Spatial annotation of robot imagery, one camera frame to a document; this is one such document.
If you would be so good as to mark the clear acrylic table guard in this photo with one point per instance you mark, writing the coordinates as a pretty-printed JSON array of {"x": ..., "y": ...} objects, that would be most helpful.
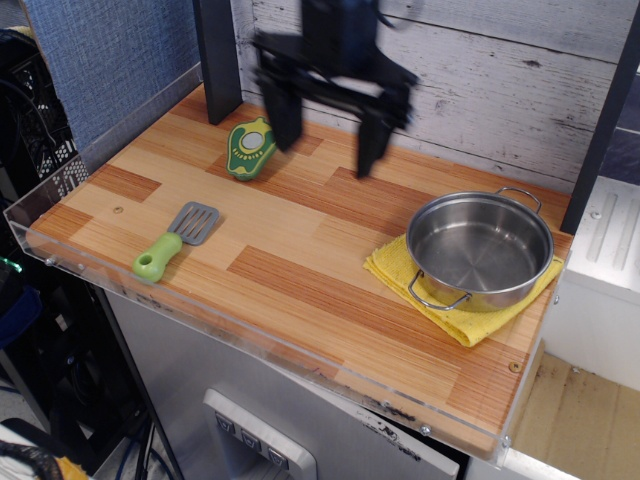
[{"x": 275, "y": 267}]

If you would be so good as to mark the stainless steel pot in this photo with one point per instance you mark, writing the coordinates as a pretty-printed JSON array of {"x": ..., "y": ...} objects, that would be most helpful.
[{"x": 478, "y": 251}]

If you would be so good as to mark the dark vertical post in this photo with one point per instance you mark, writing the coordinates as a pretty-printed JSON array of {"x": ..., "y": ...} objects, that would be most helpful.
[
  {"x": 219, "y": 59},
  {"x": 614, "y": 103}
]

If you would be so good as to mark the dark vertical post left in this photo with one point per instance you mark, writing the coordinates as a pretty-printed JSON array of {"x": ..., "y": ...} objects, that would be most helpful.
[{"x": 219, "y": 59}]

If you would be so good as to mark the black plastic crate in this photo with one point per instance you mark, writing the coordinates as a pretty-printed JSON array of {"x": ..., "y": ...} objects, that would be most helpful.
[{"x": 36, "y": 138}]

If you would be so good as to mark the silver toy fridge cabinet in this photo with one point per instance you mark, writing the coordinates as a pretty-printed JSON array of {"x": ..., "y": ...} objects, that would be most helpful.
[{"x": 233, "y": 403}]

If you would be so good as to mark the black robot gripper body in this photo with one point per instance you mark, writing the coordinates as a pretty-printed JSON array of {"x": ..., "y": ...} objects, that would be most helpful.
[{"x": 335, "y": 60}]

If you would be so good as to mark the yellow folded cloth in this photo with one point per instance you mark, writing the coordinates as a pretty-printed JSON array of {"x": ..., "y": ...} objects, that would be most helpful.
[{"x": 393, "y": 266}]

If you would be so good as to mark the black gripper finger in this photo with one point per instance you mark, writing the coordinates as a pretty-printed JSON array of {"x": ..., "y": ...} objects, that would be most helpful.
[
  {"x": 284, "y": 109},
  {"x": 378, "y": 121}
]

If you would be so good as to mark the green toy avocado half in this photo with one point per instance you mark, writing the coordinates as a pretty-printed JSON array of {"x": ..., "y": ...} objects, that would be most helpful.
[{"x": 250, "y": 145}]

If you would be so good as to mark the green handled grey spatula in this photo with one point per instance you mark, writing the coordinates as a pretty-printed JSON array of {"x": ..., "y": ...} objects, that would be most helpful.
[{"x": 192, "y": 226}]

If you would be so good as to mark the dark vertical post right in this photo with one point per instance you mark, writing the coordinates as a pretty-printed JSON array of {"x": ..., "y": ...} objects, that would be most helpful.
[{"x": 614, "y": 103}]

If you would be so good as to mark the white toy sink counter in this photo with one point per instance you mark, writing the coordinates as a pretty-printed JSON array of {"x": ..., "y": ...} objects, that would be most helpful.
[{"x": 593, "y": 319}]

